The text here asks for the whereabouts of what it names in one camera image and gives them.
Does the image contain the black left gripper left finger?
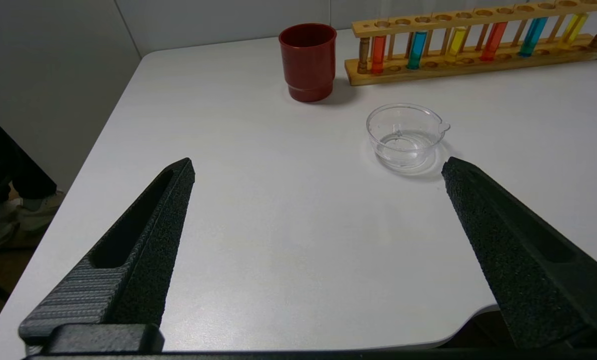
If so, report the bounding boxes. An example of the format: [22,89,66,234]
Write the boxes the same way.
[18,158,196,347]

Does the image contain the red pigment glass test tube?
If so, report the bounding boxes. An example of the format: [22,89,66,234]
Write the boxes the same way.
[370,0,392,75]
[479,0,509,62]

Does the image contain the dark trouser leg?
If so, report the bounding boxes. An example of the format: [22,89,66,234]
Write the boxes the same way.
[0,104,59,202]

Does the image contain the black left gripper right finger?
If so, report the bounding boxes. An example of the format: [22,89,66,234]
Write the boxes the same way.
[441,157,597,350]

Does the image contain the blue pigment glass test tube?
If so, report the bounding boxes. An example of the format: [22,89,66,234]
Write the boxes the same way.
[407,0,432,70]
[518,0,550,58]

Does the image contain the yellow pigment glass test tube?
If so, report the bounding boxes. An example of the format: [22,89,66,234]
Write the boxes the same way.
[445,0,472,62]
[558,0,590,49]

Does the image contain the dark red plastic cup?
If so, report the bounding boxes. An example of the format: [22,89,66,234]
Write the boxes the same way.
[278,23,338,103]

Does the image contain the clear glass spouted dish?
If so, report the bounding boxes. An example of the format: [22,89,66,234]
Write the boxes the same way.
[366,103,451,176]

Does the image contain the wooden test tube rack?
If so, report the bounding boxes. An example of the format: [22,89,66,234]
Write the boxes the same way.
[344,0,597,87]

